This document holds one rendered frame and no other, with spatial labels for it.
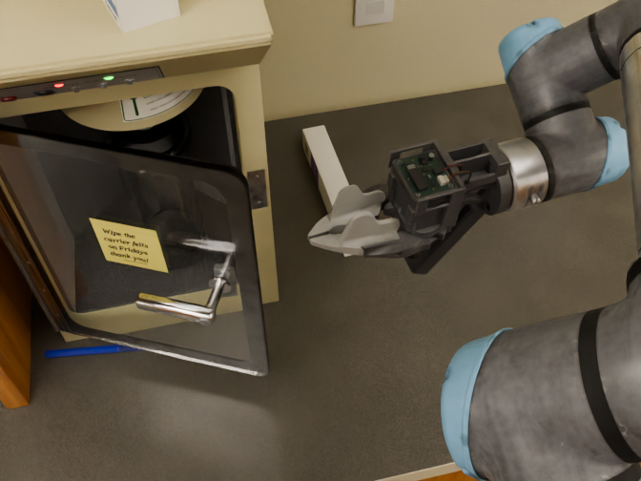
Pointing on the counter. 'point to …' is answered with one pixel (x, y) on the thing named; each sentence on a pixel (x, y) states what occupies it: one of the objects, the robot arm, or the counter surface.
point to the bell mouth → (134, 111)
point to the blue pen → (89, 350)
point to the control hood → (11, 69)
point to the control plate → (84, 82)
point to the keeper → (258, 189)
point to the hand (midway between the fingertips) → (320, 240)
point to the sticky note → (130, 244)
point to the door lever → (205, 315)
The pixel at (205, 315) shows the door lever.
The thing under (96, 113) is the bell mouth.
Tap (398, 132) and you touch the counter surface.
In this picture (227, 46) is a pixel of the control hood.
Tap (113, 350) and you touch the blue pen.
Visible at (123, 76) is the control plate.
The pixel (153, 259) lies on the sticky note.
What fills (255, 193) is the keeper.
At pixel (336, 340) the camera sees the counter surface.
